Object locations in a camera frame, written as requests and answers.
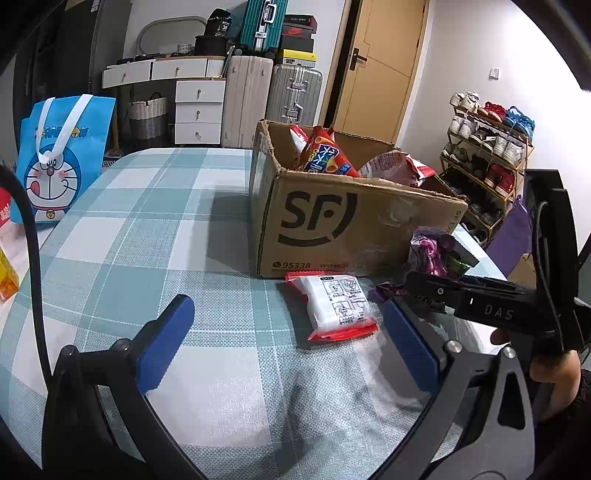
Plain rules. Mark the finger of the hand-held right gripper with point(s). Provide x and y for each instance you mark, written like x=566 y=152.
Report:
x=498 y=286
x=461 y=300

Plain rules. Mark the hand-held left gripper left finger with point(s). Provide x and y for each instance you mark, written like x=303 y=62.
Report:
x=161 y=346

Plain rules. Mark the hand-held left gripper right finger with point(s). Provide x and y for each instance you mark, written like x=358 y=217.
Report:
x=411 y=350

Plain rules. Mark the purple snack packet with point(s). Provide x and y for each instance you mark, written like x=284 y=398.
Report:
x=429 y=249

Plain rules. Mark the small red white snack packet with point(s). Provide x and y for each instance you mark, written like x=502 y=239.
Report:
x=332 y=300

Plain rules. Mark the brown cardboard box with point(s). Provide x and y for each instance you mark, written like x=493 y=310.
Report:
x=369 y=221

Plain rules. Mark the white snack bag red edges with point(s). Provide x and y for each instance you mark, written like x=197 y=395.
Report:
x=397 y=168

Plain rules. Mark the red chip bag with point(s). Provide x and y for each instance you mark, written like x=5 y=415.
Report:
x=328 y=159

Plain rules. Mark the person's right forearm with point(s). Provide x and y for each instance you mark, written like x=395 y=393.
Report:
x=568 y=399

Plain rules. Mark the person's right hand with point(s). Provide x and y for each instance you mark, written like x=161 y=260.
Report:
x=554 y=367

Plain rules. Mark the purple bag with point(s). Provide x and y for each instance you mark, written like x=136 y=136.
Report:
x=512 y=235

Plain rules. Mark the metal shoe rack with shoes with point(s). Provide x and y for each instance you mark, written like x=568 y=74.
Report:
x=489 y=157

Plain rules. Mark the checked teal tablecloth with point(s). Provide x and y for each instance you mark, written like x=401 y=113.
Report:
x=138 y=240

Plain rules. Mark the blue cartoon tote bag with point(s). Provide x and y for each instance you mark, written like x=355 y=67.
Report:
x=60 y=175

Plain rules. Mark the woven laundry basket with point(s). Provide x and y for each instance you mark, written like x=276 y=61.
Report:
x=147 y=117

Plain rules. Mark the white drawer cabinet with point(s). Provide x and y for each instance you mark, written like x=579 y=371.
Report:
x=198 y=110

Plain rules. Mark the wooden door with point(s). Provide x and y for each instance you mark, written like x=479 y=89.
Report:
x=383 y=69

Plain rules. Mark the white suitcase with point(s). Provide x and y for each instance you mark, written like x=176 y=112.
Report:
x=247 y=101

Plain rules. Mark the silver suitcase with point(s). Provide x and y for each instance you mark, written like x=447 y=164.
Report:
x=293 y=97

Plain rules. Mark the white desk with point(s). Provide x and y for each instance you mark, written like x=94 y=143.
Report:
x=138 y=71

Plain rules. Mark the yellow black shoe box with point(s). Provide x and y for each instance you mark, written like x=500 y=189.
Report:
x=298 y=57

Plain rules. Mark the black shoe box red logo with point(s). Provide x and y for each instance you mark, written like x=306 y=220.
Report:
x=300 y=25

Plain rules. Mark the black bag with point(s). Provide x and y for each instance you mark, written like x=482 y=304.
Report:
x=220 y=25

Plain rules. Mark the teal suitcase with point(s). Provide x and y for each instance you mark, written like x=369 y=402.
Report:
x=263 y=25

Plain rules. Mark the white oval frame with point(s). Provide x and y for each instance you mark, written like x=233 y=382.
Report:
x=147 y=27

